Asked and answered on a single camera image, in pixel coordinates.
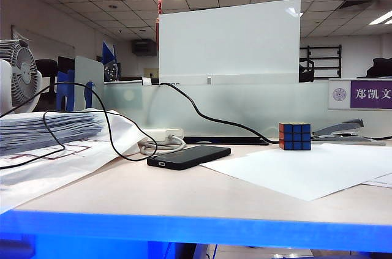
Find white power adapter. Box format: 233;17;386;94
141;127;184;146

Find black smartphone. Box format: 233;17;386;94
146;145;232;171

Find frosted glass desk partition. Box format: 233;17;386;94
102;82;392;141

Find white board panel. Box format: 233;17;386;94
157;0;301;85

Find rubik's cube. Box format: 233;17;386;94
278;122;312;151

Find blue flag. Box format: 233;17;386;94
102;41;121;83

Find grey partition panel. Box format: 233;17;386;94
74;55;105;110

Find black chair with armrest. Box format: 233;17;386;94
299;59;315;83

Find blue table edge strip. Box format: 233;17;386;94
0;209;392;253

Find large white paper sheet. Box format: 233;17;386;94
199;143;392;201

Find blue chair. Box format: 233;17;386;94
56;69;96;112

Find large drawing sheet red lines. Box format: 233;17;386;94
0;108;148;211

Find grey stapler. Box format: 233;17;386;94
311;118;386;146

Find black metal rack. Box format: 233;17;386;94
299;44;343;79

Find black office chair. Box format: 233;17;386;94
35;58;59;104

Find stack of printed papers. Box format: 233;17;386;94
0;112;104;153

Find purple white name plate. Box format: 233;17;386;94
327;78;392;110

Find white desk fan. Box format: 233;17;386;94
0;39;43;115

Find black bag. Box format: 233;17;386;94
366;57;392;79

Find small white paper sheet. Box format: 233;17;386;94
361;173;392;189

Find thick black cable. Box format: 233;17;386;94
159;83;278;145

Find white charging cable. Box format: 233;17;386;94
137;135;187;156

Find black wall box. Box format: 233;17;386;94
131;39;158;57

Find thin black cable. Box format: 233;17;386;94
0;82;159;170

